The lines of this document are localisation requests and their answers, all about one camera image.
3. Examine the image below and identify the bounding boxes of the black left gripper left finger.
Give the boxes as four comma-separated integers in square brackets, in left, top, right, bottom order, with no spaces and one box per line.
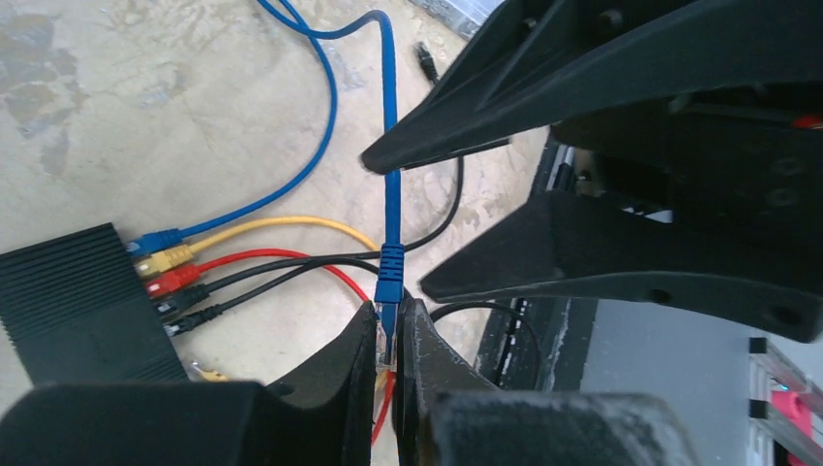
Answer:
[1,303,377,465]

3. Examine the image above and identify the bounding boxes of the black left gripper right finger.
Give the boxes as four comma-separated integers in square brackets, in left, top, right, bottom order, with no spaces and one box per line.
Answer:
[393,299,698,465]

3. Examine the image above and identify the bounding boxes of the aluminium front frame rails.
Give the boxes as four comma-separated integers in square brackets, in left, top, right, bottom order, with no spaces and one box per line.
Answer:
[746,336,822,465]

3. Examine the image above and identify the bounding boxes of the red ethernet cable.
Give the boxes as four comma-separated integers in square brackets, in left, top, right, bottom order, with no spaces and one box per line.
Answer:
[144,247,397,449]

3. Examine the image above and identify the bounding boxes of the blue ethernet cable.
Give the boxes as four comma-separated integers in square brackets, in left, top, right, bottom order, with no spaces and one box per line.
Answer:
[125,0,340,258]
[256,0,408,371]

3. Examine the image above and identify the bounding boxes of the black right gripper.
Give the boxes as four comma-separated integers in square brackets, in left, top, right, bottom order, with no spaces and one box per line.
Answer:
[361,1,822,343]

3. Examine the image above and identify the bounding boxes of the yellow ethernet cable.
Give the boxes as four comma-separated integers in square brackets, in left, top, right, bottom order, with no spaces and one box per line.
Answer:
[135,215,380,279]

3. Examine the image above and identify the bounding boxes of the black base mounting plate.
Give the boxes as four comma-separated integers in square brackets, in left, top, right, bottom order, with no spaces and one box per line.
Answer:
[472,135,599,393]

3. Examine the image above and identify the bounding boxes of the black network switch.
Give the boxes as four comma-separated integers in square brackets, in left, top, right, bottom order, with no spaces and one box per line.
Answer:
[1,223,188,385]

